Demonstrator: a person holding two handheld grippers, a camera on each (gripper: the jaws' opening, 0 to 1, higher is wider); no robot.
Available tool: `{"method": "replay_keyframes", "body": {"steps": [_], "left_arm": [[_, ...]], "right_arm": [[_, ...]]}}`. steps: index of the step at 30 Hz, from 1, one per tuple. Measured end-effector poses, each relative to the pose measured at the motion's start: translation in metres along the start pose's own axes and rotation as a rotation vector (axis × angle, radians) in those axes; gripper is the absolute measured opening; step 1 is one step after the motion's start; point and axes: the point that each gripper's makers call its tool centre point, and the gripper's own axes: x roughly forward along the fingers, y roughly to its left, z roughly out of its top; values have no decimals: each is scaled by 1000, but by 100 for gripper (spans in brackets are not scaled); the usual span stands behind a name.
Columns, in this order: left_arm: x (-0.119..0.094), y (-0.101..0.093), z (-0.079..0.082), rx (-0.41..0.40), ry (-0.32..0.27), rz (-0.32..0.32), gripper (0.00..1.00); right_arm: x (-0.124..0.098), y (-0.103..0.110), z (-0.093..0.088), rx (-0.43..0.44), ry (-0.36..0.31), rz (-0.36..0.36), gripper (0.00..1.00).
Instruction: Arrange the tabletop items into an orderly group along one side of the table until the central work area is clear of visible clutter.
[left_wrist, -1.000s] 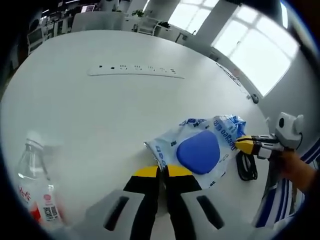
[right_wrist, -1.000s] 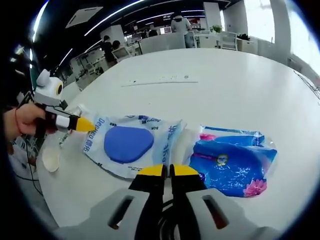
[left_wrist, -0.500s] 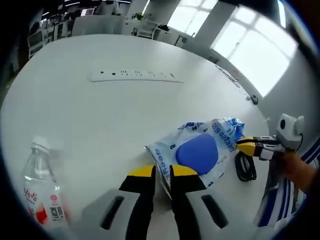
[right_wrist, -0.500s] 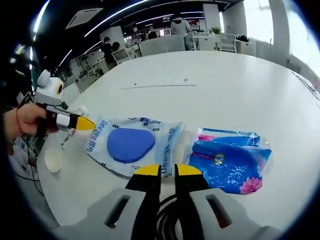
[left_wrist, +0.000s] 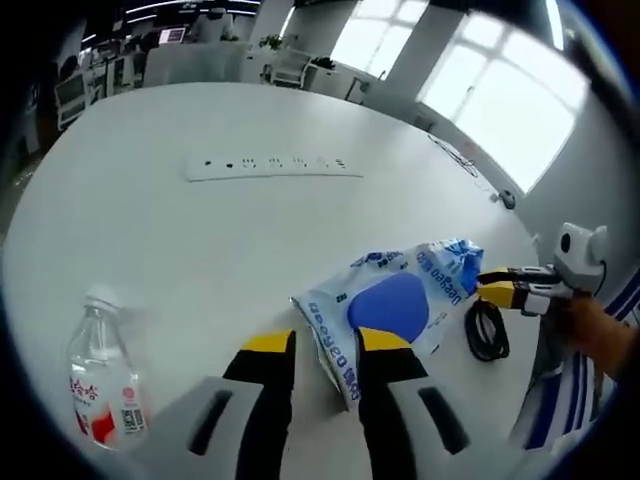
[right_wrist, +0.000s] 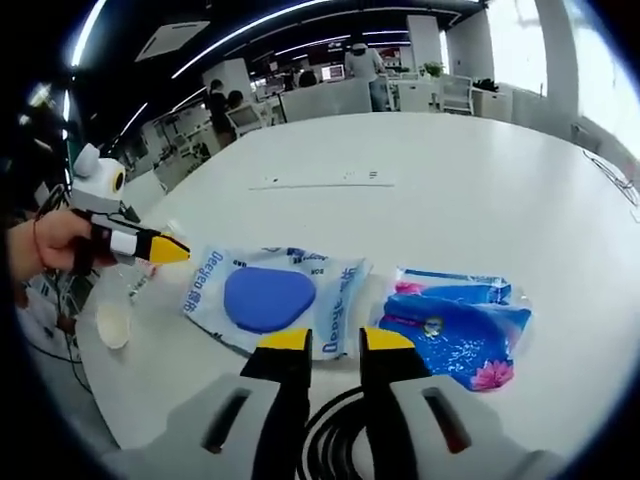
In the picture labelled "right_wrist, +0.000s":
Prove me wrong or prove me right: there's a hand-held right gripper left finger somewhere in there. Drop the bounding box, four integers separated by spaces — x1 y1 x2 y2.
99 328 315 480

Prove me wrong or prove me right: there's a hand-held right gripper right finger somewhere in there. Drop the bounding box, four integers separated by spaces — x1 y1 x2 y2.
358 325 566 480

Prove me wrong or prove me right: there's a clear plastic bottle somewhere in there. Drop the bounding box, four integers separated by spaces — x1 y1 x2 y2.
112 222 199 304

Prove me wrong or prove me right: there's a white paper cup green print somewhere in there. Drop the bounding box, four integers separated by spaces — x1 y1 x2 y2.
95 302 134 351

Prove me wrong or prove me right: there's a blue flowered tissue packet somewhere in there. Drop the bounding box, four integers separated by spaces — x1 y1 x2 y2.
377 266 534 394

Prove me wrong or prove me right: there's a wet wipes pack blue lid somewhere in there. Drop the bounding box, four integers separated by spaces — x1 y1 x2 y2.
180 243 375 362

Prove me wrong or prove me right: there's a person's left hand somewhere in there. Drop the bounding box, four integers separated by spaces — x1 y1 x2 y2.
38 212 94 274

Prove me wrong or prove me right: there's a white office chair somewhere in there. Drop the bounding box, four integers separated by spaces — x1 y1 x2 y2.
225 104 266 139
439 74 474 115

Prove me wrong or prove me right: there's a ceiling air vent panel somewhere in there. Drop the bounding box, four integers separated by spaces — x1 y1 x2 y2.
134 22 201 62

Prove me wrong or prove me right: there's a white counter cabinet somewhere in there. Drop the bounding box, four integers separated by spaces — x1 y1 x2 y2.
282 79 374 124

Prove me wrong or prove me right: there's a large window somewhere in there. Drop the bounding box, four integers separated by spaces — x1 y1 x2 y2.
487 0 546 86

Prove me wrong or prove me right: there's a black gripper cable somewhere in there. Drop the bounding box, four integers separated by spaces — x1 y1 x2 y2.
34 184 96 396

